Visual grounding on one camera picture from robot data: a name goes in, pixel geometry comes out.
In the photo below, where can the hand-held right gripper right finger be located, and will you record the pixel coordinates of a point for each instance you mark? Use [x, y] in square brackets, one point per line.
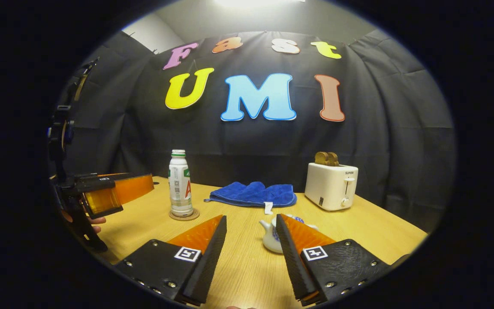
[292, 257]

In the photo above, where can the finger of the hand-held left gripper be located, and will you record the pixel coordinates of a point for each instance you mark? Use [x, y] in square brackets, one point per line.
[101, 201]
[92, 183]

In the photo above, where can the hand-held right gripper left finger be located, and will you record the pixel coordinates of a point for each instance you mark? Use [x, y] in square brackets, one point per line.
[210, 257]

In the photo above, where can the round wooden coaster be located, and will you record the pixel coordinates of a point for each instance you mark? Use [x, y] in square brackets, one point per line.
[195, 214]

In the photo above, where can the white water bottle green label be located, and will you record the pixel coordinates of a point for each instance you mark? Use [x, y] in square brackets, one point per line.
[180, 184]

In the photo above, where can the blue towel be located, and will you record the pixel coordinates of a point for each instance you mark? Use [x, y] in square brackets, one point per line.
[251, 193]

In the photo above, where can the white toaster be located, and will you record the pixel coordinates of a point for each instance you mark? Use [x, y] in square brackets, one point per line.
[328, 186]

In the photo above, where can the black backdrop cloth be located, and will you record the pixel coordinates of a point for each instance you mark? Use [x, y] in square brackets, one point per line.
[380, 128]

